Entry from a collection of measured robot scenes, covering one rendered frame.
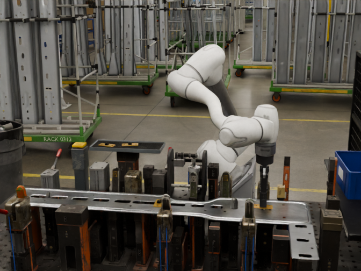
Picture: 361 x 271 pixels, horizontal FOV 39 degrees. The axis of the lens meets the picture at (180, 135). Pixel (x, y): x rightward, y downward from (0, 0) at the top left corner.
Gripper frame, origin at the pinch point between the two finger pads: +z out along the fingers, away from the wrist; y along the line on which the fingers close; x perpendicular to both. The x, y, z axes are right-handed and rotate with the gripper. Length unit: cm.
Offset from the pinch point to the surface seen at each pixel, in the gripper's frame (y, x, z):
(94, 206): 8, -75, 5
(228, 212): 5.5, -14.7, 5.3
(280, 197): -10.9, 7.9, 3.5
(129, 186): -12, -63, 2
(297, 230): 18.9, 13.8, 5.4
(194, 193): -11.8, -32.0, 4.6
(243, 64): -921, -46, 73
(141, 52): -915, -275, 49
